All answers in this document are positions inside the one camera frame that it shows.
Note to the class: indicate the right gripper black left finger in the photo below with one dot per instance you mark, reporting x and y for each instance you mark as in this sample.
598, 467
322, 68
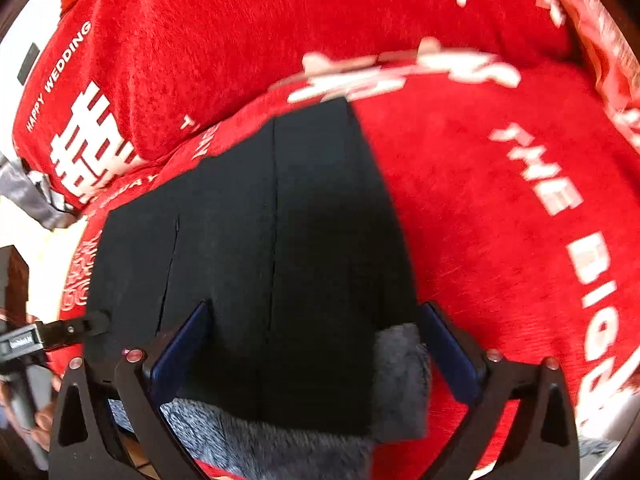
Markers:
85, 442

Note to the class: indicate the red wedding pillow white characters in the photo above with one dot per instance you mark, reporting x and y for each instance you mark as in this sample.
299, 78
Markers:
124, 82

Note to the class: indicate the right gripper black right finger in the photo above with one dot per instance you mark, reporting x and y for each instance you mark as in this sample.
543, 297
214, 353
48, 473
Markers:
542, 441

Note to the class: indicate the grey fuzzy garment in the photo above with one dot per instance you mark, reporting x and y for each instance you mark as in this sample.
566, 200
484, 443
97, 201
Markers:
35, 199

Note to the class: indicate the black pants blue patterned waistband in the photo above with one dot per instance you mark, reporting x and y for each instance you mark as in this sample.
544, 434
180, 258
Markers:
311, 354

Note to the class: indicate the cream folded cloth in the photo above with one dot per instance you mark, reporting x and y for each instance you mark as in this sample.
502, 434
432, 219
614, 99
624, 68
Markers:
58, 261

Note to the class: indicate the red wedding quilt white text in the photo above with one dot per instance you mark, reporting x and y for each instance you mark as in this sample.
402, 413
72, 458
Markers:
518, 201

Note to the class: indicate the red patterned pillow at right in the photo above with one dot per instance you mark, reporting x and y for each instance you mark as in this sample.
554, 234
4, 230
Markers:
614, 63

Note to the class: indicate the person's left hand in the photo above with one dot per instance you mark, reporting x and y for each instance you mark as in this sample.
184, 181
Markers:
41, 433

